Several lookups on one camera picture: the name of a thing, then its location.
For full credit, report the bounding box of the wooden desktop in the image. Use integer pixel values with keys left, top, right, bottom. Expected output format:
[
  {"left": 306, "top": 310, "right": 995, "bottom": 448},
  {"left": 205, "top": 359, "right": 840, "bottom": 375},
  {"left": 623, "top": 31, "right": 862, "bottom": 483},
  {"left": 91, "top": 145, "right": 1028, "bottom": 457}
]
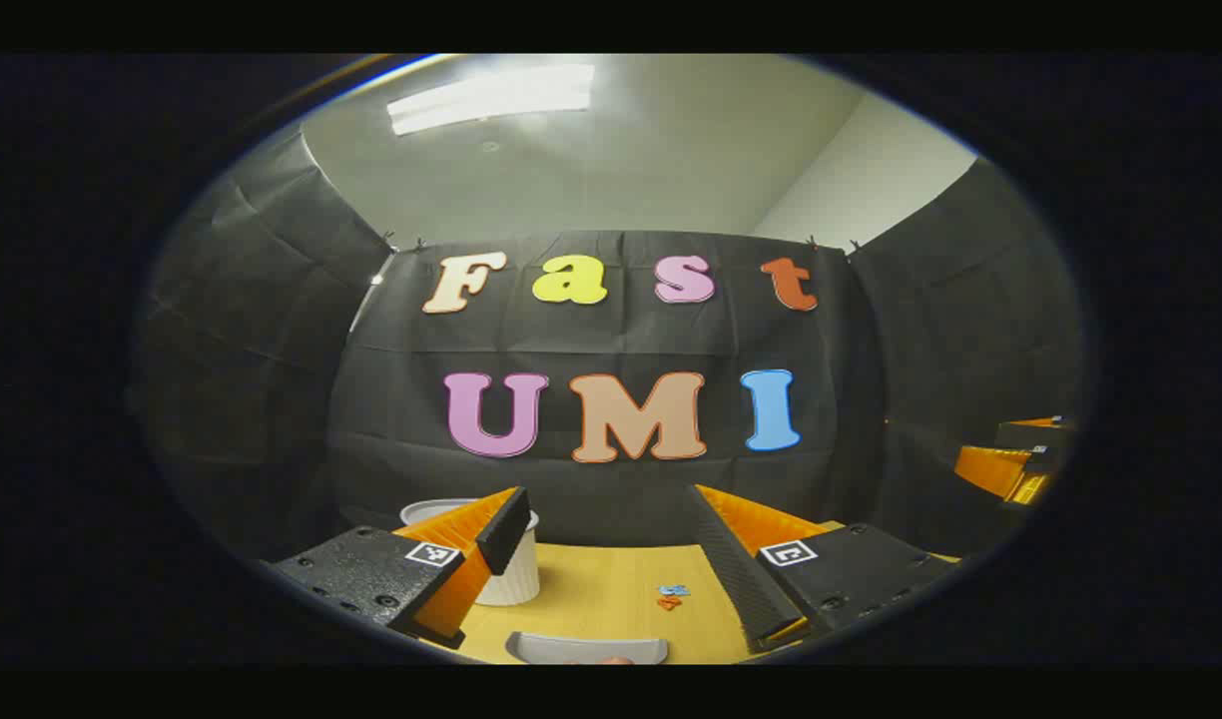
[{"left": 451, "top": 519, "right": 961, "bottom": 666}]

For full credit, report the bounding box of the grey plastic dustpan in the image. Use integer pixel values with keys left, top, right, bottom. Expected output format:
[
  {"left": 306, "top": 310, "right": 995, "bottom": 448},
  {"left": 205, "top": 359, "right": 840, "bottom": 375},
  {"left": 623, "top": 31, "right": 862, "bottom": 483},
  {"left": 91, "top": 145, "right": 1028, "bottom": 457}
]
[{"left": 504, "top": 631, "right": 670, "bottom": 666}]

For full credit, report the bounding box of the white ribbed garbage bin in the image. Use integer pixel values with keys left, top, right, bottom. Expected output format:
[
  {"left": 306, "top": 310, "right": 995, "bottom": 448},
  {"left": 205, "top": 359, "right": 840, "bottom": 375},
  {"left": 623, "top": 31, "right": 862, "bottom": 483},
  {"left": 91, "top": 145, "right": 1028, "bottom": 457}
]
[{"left": 399, "top": 497, "right": 542, "bottom": 607}]

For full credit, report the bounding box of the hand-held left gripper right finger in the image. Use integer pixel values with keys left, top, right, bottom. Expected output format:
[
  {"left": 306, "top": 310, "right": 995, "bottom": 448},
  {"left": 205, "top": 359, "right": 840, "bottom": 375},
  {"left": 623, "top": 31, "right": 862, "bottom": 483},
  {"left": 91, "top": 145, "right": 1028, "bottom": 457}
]
[{"left": 683, "top": 483, "right": 961, "bottom": 656}]

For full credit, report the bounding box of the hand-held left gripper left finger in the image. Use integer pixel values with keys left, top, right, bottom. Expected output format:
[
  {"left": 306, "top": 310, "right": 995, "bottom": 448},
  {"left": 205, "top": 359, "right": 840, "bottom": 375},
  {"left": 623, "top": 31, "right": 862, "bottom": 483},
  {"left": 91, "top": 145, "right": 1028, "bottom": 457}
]
[{"left": 269, "top": 486, "right": 532, "bottom": 651}]

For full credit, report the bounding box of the black backdrop cloth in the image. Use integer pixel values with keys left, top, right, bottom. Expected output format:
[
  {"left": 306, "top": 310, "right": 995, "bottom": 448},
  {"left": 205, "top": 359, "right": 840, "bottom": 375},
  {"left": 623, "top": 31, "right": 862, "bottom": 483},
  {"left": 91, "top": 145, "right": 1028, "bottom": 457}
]
[{"left": 132, "top": 125, "right": 1086, "bottom": 560}]

